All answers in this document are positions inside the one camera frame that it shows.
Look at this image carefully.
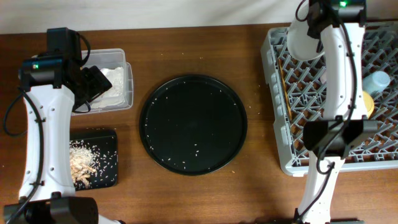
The white napkin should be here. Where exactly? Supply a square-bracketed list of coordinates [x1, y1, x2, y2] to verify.
[91, 67, 124, 109]

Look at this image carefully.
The grey plate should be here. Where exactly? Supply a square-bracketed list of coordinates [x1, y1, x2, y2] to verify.
[287, 19, 324, 61]

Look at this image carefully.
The wooden chopstick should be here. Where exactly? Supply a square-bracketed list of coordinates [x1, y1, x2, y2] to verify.
[281, 76, 292, 120]
[277, 58, 286, 93]

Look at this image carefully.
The peanut shells and rice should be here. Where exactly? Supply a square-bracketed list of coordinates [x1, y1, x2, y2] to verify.
[69, 140, 118, 191]

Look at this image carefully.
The blue plastic cup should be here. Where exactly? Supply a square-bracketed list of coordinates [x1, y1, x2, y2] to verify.
[363, 71, 391, 96]

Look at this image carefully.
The yellow plastic bowl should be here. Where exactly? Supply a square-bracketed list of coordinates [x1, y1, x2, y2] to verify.
[363, 91, 375, 118]

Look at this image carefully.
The pink plastic cup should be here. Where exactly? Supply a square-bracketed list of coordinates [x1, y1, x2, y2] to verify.
[320, 71, 327, 84]

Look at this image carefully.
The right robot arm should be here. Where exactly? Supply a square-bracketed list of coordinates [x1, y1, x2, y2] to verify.
[287, 0, 377, 223]

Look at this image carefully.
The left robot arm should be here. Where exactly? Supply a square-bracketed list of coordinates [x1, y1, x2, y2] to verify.
[4, 27, 112, 223]

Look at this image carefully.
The clear plastic waste bin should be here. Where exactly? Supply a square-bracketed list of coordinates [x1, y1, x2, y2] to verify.
[70, 49, 133, 116]

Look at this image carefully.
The grey dishwasher rack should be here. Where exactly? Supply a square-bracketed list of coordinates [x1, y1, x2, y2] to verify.
[261, 21, 397, 177]

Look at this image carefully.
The black rectangular bin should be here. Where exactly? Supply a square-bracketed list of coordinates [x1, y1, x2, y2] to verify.
[68, 129, 119, 192]

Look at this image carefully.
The round black tray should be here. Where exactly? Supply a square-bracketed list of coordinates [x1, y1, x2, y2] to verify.
[139, 74, 248, 176]

